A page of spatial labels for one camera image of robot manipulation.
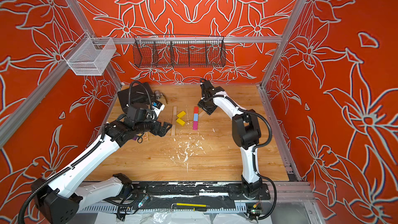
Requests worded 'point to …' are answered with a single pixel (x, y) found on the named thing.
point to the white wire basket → (89, 56)
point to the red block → (196, 109)
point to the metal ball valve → (158, 94)
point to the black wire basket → (179, 51)
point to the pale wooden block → (202, 113)
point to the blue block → (196, 117)
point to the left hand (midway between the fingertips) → (164, 119)
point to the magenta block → (195, 125)
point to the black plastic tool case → (140, 94)
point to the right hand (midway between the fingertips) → (201, 105)
